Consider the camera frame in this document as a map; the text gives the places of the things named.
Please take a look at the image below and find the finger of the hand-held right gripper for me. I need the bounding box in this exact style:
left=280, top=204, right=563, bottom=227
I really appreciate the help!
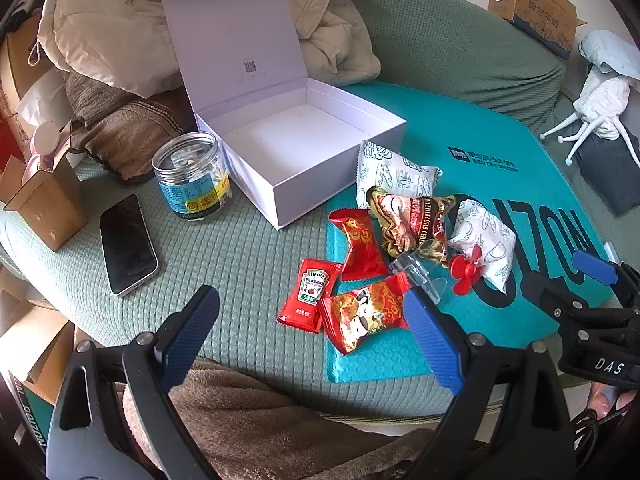
left=571, top=242, right=640, bottom=311
left=520, top=271, right=601, bottom=333

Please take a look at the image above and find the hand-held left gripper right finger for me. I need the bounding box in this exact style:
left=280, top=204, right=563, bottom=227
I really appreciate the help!
left=400, top=287, right=593, bottom=480

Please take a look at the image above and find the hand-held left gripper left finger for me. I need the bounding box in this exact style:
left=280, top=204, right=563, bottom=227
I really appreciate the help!
left=46, top=285, right=221, bottom=480

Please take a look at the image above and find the clear plastic piece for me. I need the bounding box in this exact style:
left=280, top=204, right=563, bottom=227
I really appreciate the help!
left=387, top=251, right=451, bottom=305

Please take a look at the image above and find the red cartoon snack packet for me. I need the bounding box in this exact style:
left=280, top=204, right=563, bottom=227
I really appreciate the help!
left=320, top=273, right=411, bottom=356

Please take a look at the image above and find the red plastic propeller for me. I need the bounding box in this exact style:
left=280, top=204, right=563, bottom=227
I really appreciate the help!
left=448, top=245, right=485, bottom=297

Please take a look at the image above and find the white patterned snack packet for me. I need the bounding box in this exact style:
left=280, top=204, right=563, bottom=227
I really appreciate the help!
left=446, top=199, right=517, bottom=295
left=356, top=140, right=443, bottom=208

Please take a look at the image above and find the red gold snack packet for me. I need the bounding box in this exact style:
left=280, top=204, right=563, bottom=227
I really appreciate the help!
left=328, top=208, right=390, bottom=282

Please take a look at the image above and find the red ketchup sachet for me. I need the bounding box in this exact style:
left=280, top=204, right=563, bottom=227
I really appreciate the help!
left=277, top=258, right=342, bottom=333

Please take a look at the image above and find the brown gold cereal packet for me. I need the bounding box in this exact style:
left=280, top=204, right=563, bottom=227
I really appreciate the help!
left=369, top=187, right=457, bottom=266

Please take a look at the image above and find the white gift box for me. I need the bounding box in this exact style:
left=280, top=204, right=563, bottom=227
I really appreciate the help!
left=162, top=0, right=407, bottom=231

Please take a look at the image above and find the person's right hand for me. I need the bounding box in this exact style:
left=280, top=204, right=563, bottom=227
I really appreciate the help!
left=586, top=381, right=638, bottom=420

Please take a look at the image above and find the green textured sofa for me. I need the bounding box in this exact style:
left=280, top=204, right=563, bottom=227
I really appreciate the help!
left=0, top=0, right=568, bottom=418

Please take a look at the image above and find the dark cloth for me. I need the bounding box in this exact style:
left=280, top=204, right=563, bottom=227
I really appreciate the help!
left=575, top=132, right=640, bottom=218

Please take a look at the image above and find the brown fleece blanket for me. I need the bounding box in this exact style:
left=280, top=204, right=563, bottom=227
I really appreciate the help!
left=122, top=357, right=451, bottom=480

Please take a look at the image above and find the black smartphone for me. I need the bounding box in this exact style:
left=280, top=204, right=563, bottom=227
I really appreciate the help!
left=99, top=194, right=161, bottom=297

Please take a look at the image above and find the clear plastic jar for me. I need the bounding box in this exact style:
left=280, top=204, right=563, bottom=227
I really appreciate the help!
left=152, top=131, right=232, bottom=222

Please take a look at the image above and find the small brown cardboard box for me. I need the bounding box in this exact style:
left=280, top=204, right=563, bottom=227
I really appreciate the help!
left=2, top=155, right=88, bottom=252

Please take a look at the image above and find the brown striped cushion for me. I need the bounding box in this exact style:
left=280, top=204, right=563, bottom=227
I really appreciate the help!
left=65, top=72, right=198, bottom=183

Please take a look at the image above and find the light blue cloth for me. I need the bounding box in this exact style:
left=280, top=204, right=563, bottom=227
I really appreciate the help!
left=579, top=30, right=640, bottom=81

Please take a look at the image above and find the white round lid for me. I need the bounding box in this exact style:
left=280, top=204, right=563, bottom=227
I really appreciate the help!
left=27, top=124, right=76, bottom=171

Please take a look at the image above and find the red box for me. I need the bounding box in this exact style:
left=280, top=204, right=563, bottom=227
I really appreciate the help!
left=0, top=110, right=22, bottom=173

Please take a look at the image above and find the printed cardboard shipping box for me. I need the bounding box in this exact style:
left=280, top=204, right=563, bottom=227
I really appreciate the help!
left=475, top=0, right=588, bottom=60

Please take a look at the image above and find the white paper bag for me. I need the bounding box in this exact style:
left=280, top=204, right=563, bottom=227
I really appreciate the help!
left=15, top=67, right=76, bottom=126

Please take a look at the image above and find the beige padded jacket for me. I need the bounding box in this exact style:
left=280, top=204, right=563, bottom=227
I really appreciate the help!
left=39, top=0, right=382, bottom=98

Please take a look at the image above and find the black cable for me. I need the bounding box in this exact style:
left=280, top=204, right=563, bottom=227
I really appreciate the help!
left=567, top=407, right=603, bottom=480

